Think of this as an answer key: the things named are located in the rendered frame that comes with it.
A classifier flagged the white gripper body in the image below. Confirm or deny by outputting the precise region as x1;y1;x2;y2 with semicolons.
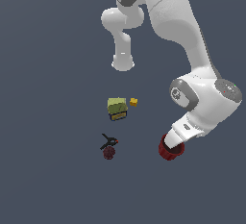
163;121;206;150

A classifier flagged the red cup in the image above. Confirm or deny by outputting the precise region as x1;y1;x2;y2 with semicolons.
158;134;185;162

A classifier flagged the blue yellow can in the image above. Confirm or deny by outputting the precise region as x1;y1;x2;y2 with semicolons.
109;111;129;122

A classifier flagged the green sponge block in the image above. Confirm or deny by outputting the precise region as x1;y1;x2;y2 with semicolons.
107;97;129;115

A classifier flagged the black spring clamp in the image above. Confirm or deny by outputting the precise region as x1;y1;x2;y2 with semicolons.
99;133;120;151

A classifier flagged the dark red round ball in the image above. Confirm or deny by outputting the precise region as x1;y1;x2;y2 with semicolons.
102;146;116;161

